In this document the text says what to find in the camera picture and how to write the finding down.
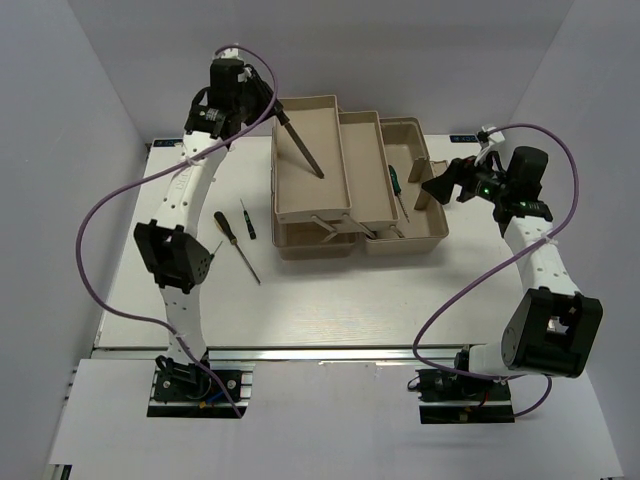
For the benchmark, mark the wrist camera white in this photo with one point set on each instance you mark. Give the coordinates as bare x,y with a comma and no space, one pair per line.
228,60
490,139

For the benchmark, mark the small precision screwdriver upper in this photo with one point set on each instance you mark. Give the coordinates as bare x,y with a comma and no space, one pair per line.
249,224

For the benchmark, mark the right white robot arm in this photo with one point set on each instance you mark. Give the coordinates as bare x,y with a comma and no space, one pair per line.
554,326

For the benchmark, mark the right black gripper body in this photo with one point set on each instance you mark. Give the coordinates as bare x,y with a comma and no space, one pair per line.
480,181

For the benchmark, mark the beige plastic toolbox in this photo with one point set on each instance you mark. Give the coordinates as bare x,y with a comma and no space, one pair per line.
315,218

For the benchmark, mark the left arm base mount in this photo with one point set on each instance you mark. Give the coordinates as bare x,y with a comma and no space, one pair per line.
186,391

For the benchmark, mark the aluminium table edge rail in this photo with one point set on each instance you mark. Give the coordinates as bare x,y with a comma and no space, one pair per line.
269,354

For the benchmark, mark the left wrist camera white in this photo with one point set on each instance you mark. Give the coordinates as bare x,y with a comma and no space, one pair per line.
228,60

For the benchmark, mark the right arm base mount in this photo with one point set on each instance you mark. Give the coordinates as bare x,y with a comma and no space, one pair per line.
449,399

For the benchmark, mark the yellow black handled file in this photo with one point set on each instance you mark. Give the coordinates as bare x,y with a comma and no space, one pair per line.
285,122

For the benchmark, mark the blue label right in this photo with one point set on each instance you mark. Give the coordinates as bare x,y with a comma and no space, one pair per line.
463,138

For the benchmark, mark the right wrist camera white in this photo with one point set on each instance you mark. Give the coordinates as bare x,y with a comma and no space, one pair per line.
490,139

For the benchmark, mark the small green precision screwdriver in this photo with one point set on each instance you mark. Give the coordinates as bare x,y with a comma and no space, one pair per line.
213,254

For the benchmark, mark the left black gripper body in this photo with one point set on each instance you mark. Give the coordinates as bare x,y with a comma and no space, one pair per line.
257,99

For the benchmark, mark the green screwdriver long shaft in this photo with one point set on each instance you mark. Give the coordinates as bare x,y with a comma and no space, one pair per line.
397,191

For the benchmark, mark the blue label left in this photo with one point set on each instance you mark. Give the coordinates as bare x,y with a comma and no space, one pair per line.
166,143

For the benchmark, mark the black handled awl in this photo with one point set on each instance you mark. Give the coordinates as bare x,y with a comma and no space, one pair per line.
226,229

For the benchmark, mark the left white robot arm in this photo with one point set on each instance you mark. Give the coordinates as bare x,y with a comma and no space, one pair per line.
236,96

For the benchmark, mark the blue label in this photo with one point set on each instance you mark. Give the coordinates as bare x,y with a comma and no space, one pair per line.
463,138
166,143

